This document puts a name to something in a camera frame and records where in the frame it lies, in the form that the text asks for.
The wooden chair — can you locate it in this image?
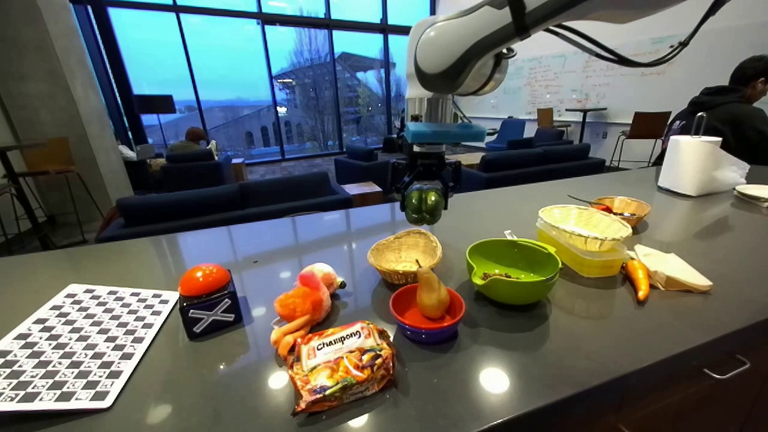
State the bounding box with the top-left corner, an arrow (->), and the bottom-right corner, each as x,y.
610,109 -> 673,169
535,106 -> 559,134

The low coffee table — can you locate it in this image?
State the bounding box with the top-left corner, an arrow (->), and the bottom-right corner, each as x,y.
338,181 -> 387,209

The brown wicker basket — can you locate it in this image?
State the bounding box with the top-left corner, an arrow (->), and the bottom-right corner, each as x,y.
364,229 -> 443,287
592,194 -> 653,231

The instant noodle packet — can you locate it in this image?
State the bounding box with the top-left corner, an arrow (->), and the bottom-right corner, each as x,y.
283,319 -> 398,417

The seated background person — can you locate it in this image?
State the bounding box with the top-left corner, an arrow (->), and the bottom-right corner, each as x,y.
165,124 -> 213,158

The white plate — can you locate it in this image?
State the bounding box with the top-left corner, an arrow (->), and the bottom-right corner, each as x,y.
731,182 -> 768,203

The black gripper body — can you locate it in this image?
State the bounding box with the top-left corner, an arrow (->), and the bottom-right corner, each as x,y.
401,149 -> 451,190

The blue lounge chair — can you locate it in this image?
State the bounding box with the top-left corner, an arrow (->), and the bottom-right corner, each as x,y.
484,116 -> 531,154

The green bell pepper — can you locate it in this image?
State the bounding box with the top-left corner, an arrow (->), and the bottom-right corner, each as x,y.
401,185 -> 448,229

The orange pink plush toy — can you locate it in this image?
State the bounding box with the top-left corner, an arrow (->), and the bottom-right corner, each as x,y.
268,261 -> 347,356

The yellow-brown pear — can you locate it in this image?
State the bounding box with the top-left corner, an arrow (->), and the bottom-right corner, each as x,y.
413,259 -> 451,322

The person in black hoodie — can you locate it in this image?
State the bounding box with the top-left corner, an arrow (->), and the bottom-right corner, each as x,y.
663,53 -> 768,169

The wall whiteboard with writing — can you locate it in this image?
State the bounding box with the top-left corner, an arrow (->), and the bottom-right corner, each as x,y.
458,21 -> 768,123

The beige folded napkin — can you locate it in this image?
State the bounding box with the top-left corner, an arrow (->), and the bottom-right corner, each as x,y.
632,243 -> 716,296

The red bowl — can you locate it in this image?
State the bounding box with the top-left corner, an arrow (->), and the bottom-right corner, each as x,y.
387,284 -> 467,345

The metal drawer handle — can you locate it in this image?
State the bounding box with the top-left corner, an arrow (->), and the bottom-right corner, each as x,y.
700,353 -> 754,382

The orange carrot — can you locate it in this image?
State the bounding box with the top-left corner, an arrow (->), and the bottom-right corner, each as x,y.
622,253 -> 653,304

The white paper towel pack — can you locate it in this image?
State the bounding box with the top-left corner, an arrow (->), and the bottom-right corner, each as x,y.
655,133 -> 751,199

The high round table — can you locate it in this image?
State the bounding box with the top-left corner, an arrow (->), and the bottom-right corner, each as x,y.
565,103 -> 610,146

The orange button black box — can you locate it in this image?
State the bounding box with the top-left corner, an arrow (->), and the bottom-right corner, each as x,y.
175,261 -> 244,341

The checkered calibration board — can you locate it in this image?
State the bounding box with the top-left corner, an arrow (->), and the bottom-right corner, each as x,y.
0,281 -> 182,417

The long dark blue sofa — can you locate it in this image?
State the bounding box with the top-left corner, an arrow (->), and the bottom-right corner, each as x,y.
93,169 -> 355,244

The green plastic bowl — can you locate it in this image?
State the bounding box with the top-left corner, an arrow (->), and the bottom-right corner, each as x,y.
463,235 -> 565,308

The yellow plastic container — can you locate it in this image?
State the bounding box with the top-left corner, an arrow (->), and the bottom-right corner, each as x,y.
535,225 -> 632,281

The dark blue armchair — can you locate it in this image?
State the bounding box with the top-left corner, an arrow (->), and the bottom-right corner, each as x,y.
333,146 -> 404,190

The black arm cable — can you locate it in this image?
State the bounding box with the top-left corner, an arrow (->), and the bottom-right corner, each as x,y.
543,0 -> 731,70

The white woven basket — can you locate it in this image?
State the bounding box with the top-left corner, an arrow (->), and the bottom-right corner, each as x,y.
535,202 -> 633,255

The large glass window wall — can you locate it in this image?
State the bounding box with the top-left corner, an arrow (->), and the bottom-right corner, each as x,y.
69,0 -> 439,166

